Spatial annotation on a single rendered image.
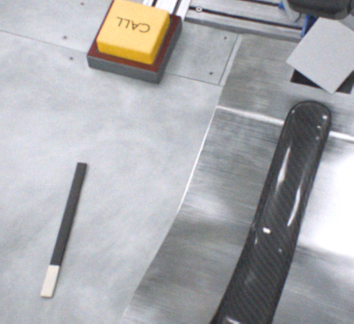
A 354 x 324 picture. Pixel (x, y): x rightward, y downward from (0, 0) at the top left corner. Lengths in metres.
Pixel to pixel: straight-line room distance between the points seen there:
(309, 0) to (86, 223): 0.33
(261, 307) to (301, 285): 0.04
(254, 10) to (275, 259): 1.07
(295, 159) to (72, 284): 0.23
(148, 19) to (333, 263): 0.34
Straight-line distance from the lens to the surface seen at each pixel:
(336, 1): 0.65
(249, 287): 0.72
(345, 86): 0.87
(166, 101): 0.94
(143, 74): 0.94
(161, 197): 0.87
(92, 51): 0.96
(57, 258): 0.85
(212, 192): 0.78
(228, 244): 0.75
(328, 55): 0.81
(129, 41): 0.94
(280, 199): 0.78
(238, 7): 1.78
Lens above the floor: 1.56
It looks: 57 degrees down
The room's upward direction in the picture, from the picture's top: 5 degrees counter-clockwise
